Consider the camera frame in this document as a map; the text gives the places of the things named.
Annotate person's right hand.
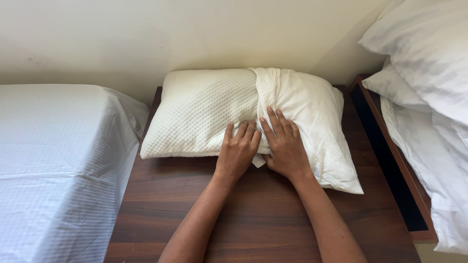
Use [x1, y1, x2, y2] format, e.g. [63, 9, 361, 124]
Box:
[259, 107, 313, 180]

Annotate person's left hand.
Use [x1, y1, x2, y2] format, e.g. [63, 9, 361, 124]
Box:
[214, 120, 262, 180]

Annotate white pillowcase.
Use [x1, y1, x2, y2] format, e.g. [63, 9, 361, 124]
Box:
[248, 67, 364, 195]

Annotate white textured pillow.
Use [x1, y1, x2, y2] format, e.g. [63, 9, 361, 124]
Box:
[140, 69, 272, 160]

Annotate small white pillow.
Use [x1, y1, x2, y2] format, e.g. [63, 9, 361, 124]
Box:
[361, 56, 434, 114]

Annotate large white pillow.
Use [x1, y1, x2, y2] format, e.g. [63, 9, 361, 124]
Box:
[358, 0, 468, 126]

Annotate bed with white striped sheet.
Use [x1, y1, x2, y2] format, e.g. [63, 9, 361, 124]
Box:
[0, 84, 150, 263]

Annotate wooden bed frame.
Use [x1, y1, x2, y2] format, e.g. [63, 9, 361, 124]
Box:
[349, 74, 439, 243]

